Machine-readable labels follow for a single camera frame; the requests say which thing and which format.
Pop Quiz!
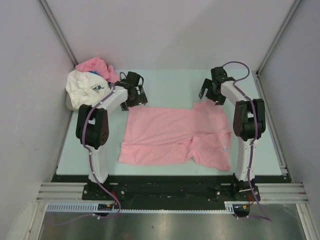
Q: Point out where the pink t shirt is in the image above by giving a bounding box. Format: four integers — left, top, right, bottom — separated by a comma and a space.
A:
75, 56, 120, 83
118, 100, 232, 172

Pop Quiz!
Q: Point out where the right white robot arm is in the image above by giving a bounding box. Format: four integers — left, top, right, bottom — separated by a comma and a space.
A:
198, 66, 266, 201

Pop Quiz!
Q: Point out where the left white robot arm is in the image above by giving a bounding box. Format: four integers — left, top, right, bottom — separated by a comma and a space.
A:
75, 71, 148, 200

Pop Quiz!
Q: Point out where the pink t shirt in basket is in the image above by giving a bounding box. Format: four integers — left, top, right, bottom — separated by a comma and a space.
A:
75, 56, 120, 83

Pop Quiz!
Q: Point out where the blue garment in basket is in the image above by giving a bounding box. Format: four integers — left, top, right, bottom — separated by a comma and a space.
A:
88, 70, 101, 76

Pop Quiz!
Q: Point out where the white t shirt in basket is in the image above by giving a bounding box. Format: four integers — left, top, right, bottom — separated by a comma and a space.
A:
65, 69, 111, 107

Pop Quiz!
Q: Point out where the grey laundry basket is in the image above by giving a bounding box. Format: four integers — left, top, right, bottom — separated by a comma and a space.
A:
65, 92, 80, 112

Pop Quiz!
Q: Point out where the right corner aluminium post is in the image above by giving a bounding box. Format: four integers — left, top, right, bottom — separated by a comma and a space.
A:
255, 0, 303, 76

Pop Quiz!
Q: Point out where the corner aluminium post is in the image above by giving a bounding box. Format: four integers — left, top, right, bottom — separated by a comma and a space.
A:
255, 0, 303, 76
37, 0, 79, 67

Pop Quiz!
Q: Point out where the left corner aluminium post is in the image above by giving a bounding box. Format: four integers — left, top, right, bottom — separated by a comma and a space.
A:
37, 0, 79, 67

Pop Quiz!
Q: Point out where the slotted grey cable duct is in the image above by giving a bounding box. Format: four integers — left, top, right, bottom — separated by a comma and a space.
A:
46, 201, 250, 214

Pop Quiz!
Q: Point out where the aluminium rail frame right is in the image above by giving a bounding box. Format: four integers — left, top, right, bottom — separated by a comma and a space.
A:
254, 73, 309, 204

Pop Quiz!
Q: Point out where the aluminium rail frame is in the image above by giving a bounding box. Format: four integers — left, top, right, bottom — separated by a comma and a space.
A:
36, 182, 85, 202
254, 73, 309, 204

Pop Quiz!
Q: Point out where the aluminium rail frame left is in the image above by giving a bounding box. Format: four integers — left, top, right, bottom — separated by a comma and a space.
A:
36, 182, 85, 202

